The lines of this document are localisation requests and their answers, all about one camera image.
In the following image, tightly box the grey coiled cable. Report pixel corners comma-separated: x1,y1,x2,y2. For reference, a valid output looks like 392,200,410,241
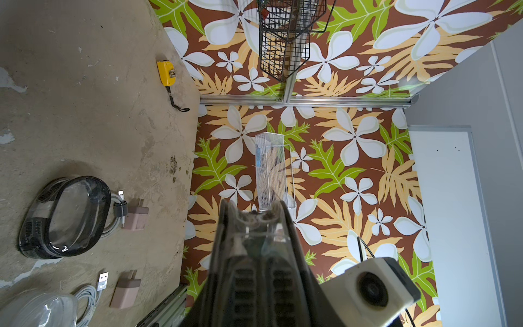
99,189,128,238

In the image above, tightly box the black wire basket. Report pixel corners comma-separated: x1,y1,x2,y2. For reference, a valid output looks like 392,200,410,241
257,0,328,83

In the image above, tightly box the white mesh basket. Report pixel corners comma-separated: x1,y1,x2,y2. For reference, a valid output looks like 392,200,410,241
255,132,297,211

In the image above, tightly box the pink charger lower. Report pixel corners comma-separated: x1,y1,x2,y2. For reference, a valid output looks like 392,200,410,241
110,270,141,309

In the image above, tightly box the yellow tape measure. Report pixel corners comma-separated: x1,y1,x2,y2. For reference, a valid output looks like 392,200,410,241
157,60,190,113

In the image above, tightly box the pink charger upper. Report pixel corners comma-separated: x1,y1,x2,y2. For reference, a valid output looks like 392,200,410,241
122,199,149,232

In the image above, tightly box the pink charger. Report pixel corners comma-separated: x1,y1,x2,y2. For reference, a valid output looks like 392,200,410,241
110,270,141,309
122,199,149,232

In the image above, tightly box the white coiled cable right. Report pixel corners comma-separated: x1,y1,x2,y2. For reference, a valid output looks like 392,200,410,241
73,271,110,327

